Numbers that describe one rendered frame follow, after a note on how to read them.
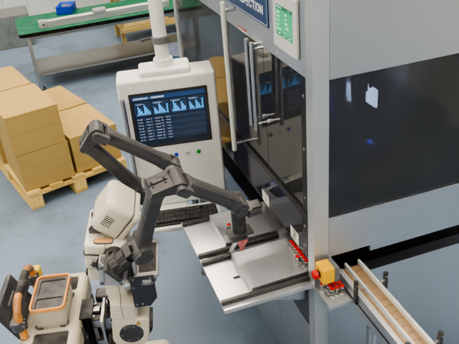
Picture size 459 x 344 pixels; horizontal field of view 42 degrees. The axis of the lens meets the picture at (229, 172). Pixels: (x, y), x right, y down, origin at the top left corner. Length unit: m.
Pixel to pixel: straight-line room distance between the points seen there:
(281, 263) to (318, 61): 1.02
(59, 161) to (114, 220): 2.79
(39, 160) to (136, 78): 2.17
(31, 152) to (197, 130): 2.16
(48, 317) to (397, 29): 1.80
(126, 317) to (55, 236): 2.21
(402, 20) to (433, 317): 1.53
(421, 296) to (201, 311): 1.44
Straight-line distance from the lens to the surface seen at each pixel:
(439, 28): 2.32
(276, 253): 2.77
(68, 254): 4.53
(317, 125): 2.18
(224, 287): 2.61
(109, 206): 2.32
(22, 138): 4.94
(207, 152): 3.20
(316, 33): 2.06
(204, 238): 2.91
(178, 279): 4.07
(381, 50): 2.21
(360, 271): 2.60
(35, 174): 5.09
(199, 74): 3.03
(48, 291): 2.76
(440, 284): 3.01
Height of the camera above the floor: 2.58
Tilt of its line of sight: 30 degrees down
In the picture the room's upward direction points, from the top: 5 degrees counter-clockwise
